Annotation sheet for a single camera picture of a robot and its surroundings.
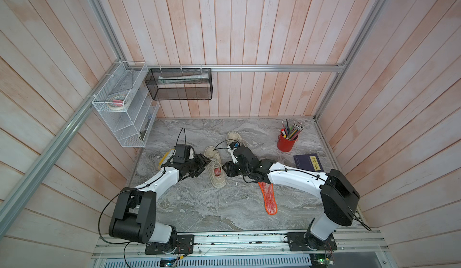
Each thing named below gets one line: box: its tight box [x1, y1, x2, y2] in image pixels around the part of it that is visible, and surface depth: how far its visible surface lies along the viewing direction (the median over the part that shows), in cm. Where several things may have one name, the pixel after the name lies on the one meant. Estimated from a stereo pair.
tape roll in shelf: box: [107, 94, 126, 111], surface depth 75 cm
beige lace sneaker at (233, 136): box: [226, 131, 248, 148], surface depth 107 cm
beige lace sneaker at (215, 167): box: [204, 146, 228, 189], surface depth 90 cm
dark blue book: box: [292, 153, 325, 173], surface depth 100 cm
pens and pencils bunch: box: [277, 118, 305, 141], surface depth 99 cm
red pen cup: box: [276, 134, 299, 153], surface depth 105 cm
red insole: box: [258, 182, 278, 216], surface depth 87 cm
